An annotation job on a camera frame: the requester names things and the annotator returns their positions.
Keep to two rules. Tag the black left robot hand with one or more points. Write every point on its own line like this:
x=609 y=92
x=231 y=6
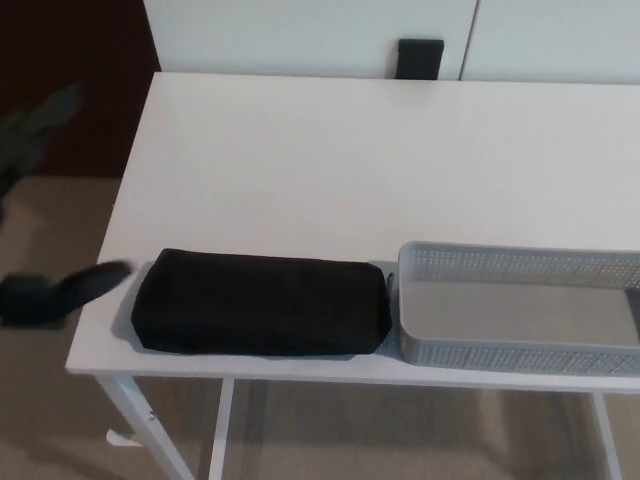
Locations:
x=40 y=302

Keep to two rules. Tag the black fabric pencil case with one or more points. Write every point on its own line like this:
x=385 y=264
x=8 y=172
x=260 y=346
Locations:
x=260 y=302

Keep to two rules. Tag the white table with metal legs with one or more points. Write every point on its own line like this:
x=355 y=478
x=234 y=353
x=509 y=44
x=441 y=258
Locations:
x=310 y=165

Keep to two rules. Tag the white cabinet with doors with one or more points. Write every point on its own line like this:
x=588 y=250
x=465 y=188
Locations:
x=280 y=35

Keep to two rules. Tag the grey perforated plastic basket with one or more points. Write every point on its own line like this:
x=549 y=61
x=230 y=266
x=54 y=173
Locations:
x=500 y=357

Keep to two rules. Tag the white bracket on floor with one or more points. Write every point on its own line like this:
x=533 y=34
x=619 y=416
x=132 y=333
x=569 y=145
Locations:
x=120 y=438

